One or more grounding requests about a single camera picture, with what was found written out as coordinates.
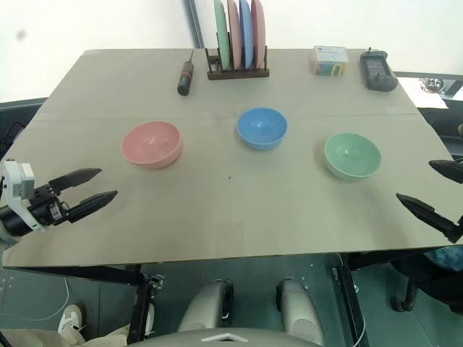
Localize pink plate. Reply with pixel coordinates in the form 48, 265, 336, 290
226, 0, 242, 69

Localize green plate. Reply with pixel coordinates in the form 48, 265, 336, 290
213, 0, 231, 72

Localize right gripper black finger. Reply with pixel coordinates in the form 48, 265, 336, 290
428, 158, 463, 186
395, 193, 463, 244

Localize silver robot torso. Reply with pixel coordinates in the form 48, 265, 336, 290
125, 327, 320, 347

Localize blue bowl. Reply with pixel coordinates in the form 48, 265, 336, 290
236, 107, 289, 152

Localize silver left robot leg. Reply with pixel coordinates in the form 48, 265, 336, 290
177, 278, 234, 332

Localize clear box of coloured items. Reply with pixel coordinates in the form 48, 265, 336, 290
307, 45, 350, 77

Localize dark wooden plate rack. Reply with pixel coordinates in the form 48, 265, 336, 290
205, 45, 271, 81

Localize blue cloth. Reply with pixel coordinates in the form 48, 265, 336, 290
422, 245, 463, 270

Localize black chair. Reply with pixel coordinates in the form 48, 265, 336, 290
389, 248, 463, 314

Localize white floor cable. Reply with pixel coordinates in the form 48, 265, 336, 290
0, 277, 73, 323

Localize black remote controller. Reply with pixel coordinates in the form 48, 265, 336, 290
359, 46, 399, 92

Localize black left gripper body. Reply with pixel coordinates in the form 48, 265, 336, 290
28, 181, 72, 228

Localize blue plate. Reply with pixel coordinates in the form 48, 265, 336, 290
238, 0, 255, 69

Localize black table leg frame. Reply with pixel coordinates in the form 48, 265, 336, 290
2, 265, 166, 345
329, 252, 374, 347

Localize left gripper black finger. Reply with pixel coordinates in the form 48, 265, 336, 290
48, 167, 103, 195
67, 189, 119, 223

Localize white shoe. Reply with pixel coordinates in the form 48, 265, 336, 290
57, 303, 88, 344

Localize dark window frame post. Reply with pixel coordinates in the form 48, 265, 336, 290
182, 0, 205, 49

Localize silver robot leg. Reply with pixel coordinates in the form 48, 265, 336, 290
276, 277, 325, 346
177, 278, 234, 332

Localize beige trousers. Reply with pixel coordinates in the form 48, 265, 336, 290
0, 324, 132, 347

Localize green bowl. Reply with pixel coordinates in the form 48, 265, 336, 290
323, 132, 383, 181

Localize dark red plate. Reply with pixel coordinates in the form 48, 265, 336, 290
250, 0, 268, 68

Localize pink bowl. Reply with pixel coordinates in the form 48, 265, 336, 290
121, 121, 184, 171

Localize black screwdriver with red ring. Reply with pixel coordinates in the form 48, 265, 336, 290
177, 48, 197, 97

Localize silver right robot leg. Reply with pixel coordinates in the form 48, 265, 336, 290
276, 277, 325, 346

